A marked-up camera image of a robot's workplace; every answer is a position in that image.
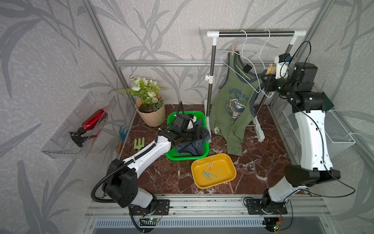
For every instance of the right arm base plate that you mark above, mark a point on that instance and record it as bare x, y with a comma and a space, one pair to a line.
261, 207

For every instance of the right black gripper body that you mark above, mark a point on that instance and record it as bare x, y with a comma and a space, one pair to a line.
279, 85

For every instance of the red spray bottle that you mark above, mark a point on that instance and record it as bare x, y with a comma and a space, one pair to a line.
89, 124

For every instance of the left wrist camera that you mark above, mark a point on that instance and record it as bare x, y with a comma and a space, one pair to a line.
183, 122

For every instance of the white wire hanger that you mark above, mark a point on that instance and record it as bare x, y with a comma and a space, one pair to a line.
258, 55
266, 96

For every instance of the yellow plastic tray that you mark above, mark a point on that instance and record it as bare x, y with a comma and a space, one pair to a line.
223, 168

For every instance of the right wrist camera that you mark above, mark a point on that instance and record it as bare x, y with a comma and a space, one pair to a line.
282, 62

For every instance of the dark green cloth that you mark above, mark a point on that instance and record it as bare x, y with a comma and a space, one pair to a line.
327, 103

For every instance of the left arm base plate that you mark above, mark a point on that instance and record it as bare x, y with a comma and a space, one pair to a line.
159, 207

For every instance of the metal clothes rack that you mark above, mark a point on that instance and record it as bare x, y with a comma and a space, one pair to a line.
295, 34

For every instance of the white flower plant pot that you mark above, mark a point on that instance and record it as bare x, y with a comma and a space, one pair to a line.
150, 104

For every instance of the olive green tank top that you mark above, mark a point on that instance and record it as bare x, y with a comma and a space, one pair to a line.
233, 109

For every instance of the white wire mesh basket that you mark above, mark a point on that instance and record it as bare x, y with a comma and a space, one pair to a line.
338, 139

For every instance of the navy blue tank top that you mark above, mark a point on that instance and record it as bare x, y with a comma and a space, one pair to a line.
194, 148

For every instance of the green perforated plastic basket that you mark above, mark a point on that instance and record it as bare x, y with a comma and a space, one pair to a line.
174, 155

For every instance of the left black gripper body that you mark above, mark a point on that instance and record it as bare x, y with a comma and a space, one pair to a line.
191, 135

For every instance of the green garden fork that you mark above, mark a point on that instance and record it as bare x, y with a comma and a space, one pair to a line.
139, 143

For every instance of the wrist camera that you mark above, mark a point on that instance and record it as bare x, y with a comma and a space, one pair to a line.
282, 62
183, 122

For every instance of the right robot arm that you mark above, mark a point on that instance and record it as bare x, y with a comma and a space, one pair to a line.
310, 109

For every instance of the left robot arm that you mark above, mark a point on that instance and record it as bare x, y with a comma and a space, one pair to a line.
120, 184

